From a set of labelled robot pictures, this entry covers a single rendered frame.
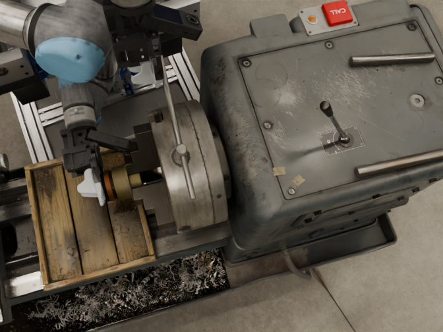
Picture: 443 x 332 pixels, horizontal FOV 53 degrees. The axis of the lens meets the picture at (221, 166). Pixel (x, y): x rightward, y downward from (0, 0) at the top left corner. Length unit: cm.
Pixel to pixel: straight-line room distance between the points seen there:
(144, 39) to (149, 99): 140
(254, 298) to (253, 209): 124
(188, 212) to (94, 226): 38
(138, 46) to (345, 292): 172
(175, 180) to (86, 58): 30
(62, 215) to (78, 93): 36
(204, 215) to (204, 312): 116
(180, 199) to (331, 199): 32
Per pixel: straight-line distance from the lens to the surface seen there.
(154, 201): 106
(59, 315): 165
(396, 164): 100
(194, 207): 99
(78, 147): 112
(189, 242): 128
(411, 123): 108
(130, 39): 79
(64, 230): 131
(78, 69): 91
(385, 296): 232
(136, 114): 214
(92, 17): 91
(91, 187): 109
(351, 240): 171
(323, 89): 104
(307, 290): 220
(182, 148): 87
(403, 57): 113
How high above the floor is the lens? 213
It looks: 71 degrees down
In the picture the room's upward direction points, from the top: 11 degrees clockwise
